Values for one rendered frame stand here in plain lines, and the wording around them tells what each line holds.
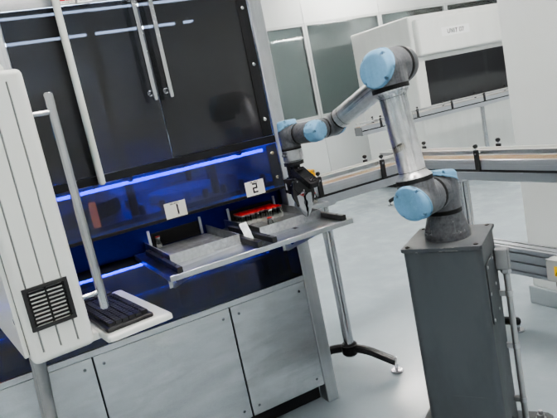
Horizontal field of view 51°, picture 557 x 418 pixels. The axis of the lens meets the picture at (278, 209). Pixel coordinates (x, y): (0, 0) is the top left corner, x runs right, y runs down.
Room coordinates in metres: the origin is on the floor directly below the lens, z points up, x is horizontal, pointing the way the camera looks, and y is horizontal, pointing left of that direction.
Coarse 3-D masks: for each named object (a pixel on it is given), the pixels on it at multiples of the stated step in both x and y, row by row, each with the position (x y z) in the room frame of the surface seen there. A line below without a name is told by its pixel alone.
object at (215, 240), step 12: (216, 228) 2.21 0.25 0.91; (192, 240) 2.24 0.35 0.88; (204, 240) 2.20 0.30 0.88; (216, 240) 2.15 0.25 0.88; (228, 240) 2.01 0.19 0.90; (156, 252) 2.08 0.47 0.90; (168, 252) 2.11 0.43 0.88; (180, 252) 1.93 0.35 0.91; (192, 252) 1.95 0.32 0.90; (204, 252) 1.97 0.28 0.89
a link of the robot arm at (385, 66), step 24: (384, 48) 1.80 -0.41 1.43; (360, 72) 1.82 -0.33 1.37; (384, 72) 1.76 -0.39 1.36; (408, 72) 1.83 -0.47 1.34; (384, 96) 1.79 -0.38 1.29; (408, 120) 1.78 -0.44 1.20; (408, 144) 1.77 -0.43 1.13; (408, 168) 1.77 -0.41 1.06; (408, 192) 1.74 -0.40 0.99; (432, 192) 1.75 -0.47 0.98; (408, 216) 1.77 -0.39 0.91
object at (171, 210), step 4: (180, 200) 2.21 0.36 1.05; (184, 200) 2.22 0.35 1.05; (164, 204) 2.19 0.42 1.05; (168, 204) 2.19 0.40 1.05; (172, 204) 2.20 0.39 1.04; (180, 204) 2.21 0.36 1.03; (184, 204) 2.22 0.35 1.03; (164, 208) 2.19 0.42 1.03; (168, 208) 2.19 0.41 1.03; (172, 208) 2.20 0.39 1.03; (176, 208) 2.20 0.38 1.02; (180, 208) 2.21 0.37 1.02; (184, 208) 2.22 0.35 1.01; (168, 212) 2.19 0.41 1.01; (172, 212) 2.20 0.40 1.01; (176, 212) 2.20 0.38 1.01; (180, 212) 2.21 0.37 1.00; (184, 212) 2.22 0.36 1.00; (168, 216) 2.19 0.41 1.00; (172, 216) 2.20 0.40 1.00; (176, 216) 2.20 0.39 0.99
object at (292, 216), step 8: (288, 208) 2.39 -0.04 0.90; (296, 208) 2.33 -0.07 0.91; (312, 208) 2.21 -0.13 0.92; (280, 216) 2.35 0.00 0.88; (288, 216) 2.31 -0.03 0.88; (296, 216) 2.13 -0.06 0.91; (304, 216) 2.14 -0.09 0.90; (312, 216) 2.16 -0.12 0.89; (320, 216) 2.17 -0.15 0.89; (232, 224) 2.29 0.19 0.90; (256, 224) 2.30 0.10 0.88; (264, 224) 2.26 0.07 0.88; (272, 224) 2.08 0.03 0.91; (280, 224) 2.10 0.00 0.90; (288, 224) 2.11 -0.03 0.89; (296, 224) 2.12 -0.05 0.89; (264, 232) 2.07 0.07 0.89; (272, 232) 2.08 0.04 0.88
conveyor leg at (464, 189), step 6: (462, 180) 2.57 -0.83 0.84; (462, 186) 2.60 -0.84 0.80; (468, 186) 2.61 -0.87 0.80; (462, 192) 2.61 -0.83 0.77; (468, 192) 2.60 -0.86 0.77; (462, 198) 2.61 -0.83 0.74; (468, 198) 2.60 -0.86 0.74; (462, 204) 2.61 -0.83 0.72; (468, 204) 2.60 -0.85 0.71; (468, 210) 2.60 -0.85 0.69; (468, 216) 2.60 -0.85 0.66; (468, 222) 2.60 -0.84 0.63; (474, 222) 2.61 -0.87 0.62
